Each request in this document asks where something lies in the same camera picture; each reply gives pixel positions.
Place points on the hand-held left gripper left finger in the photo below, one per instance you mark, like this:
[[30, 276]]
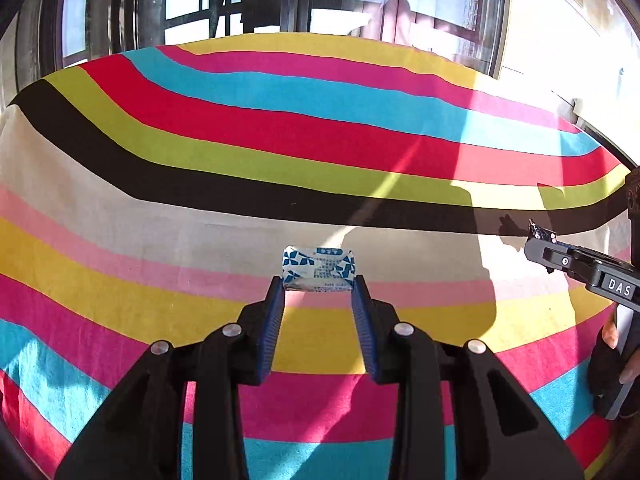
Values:
[[272, 330]]

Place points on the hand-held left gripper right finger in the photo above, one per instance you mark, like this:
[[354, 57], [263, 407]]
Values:
[[362, 330]]

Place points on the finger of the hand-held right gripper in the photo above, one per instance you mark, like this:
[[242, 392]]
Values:
[[550, 255]]

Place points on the dark snack wrapper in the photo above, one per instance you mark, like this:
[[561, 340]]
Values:
[[540, 232]]

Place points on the blue white snack packet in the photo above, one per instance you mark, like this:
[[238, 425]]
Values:
[[317, 265]]

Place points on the person's right hand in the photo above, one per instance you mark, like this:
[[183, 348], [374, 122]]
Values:
[[610, 335]]

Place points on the striped colourful blanket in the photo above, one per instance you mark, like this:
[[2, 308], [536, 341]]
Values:
[[320, 125]]

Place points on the dark framed glass door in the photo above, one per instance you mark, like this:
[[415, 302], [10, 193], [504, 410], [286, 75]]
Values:
[[150, 5]]

